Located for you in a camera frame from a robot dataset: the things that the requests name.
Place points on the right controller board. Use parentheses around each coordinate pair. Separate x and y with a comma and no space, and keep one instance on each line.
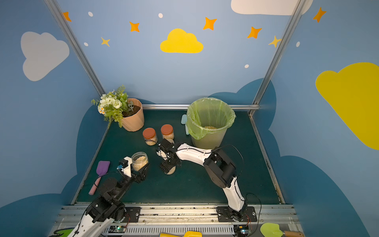
(241,231)

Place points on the red lid oatmeal jar right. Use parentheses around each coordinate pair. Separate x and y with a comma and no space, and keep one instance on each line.
(167,131)

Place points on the purple pink toy spatula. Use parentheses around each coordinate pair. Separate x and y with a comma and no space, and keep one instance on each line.
(101,170)

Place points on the red lid oatmeal jar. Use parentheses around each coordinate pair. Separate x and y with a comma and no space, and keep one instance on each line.
(150,136)
(167,131)

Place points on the clear oatmeal jar front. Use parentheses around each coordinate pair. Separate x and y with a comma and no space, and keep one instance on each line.
(139,160)

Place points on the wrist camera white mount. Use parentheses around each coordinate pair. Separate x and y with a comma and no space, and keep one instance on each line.
(124,166)
(162,154)

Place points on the light blue toy spatula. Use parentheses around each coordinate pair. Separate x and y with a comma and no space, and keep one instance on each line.
(184,122)

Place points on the left controller board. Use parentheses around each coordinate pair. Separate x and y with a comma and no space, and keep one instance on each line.
(117,229)

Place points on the aluminium front rail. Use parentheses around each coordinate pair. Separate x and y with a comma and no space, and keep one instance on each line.
(176,219)

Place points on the green toy spatula wooden handle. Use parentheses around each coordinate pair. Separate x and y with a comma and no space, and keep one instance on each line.
(273,230)

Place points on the mesh bin green bag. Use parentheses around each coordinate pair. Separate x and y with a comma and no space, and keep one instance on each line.
(209,112)

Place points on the white flowers green plant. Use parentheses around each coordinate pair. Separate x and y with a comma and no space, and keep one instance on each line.
(114,106)

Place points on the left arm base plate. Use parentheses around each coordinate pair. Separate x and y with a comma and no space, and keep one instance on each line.
(131,214)

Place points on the green toy tool left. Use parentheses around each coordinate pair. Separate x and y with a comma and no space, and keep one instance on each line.
(62,232)

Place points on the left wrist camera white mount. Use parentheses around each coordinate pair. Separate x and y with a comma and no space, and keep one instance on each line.
(124,166)

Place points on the terracotta flower pot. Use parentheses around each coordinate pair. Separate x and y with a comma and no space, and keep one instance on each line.
(136,121)

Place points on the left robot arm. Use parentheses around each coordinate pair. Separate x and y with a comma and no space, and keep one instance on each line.
(108,207)

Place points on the controller board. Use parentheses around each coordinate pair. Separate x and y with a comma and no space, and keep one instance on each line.
(241,231)
(117,229)

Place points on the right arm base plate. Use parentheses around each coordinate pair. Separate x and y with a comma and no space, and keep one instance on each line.
(227,214)

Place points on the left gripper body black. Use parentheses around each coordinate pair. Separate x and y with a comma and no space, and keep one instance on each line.
(139,175)

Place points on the beige jar lid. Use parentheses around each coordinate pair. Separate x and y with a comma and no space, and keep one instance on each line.
(171,171)

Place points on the yellow toy scoop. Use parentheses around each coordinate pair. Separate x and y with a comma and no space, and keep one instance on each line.
(186,234)

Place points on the red lid oatmeal jar left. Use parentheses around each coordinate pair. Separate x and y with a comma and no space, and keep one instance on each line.
(150,136)

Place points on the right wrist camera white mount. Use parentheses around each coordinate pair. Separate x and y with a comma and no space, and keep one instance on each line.
(162,154)

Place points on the beige lid oatmeal jar rear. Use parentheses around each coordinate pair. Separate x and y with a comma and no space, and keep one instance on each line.
(170,140)

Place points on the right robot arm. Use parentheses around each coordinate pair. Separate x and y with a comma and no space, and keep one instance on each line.
(220,168)

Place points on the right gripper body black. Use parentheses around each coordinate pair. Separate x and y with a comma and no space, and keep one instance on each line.
(167,161)

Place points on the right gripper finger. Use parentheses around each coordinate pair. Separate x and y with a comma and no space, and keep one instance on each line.
(165,166)
(176,162)

